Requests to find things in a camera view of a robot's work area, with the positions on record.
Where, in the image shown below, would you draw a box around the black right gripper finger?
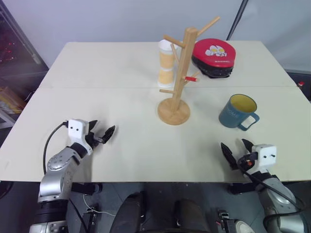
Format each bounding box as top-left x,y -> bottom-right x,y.
241,138 -> 255,155
220,142 -> 238,171

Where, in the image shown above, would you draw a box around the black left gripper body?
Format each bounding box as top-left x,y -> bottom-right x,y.
84,130 -> 104,148

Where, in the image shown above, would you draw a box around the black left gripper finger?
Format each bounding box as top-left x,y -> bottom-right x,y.
87,119 -> 101,133
101,125 -> 117,144

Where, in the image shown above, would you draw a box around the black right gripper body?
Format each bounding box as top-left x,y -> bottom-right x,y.
237,151 -> 259,174

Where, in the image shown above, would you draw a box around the wooden mug tree stand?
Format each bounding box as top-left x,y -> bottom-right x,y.
157,16 -> 221,126

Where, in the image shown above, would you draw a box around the blue mug with yellow inside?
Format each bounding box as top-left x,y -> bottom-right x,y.
218,94 -> 260,131

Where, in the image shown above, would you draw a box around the small black box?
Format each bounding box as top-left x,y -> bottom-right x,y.
217,209 -> 234,233
83,205 -> 101,229

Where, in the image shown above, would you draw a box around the white rounded foot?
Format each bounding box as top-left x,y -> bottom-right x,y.
232,219 -> 256,233

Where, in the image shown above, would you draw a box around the dark rounded shape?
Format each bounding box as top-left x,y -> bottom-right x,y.
173,198 -> 207,233
113,191 -> 147,233

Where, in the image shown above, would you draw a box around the tan and white stacked cups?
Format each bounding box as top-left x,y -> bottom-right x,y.
157,39 -> 182,88

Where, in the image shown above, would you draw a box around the dark glass cabinet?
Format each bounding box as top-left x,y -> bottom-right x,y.
0,0 -> 50,84

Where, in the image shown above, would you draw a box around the black tripod leg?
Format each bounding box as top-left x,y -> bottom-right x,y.
226,0 -> 246,41

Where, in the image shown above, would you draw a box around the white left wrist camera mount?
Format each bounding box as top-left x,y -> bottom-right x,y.
67,118 -> 93,156

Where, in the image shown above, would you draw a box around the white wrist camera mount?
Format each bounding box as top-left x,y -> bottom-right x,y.
67,118 -> 93,156
252,144 -> 277,173

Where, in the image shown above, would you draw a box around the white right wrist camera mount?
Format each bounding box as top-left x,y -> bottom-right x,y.
252,144 -> 277,173

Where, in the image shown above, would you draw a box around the black table bracket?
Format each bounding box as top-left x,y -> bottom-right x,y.
227,183 -> 259,195
71,182 -> 103,195

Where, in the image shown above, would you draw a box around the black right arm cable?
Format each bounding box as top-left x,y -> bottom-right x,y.
239,157 -> 306,233

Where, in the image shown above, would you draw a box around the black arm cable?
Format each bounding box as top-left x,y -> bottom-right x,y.
239,157 -> 306,233
43,122 -> 70,174

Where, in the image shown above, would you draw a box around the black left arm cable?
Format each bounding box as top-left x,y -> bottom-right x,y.
43,122 -> 70,174

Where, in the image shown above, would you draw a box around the thin white wire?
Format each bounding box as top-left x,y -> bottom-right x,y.
82,193 -> 115,217

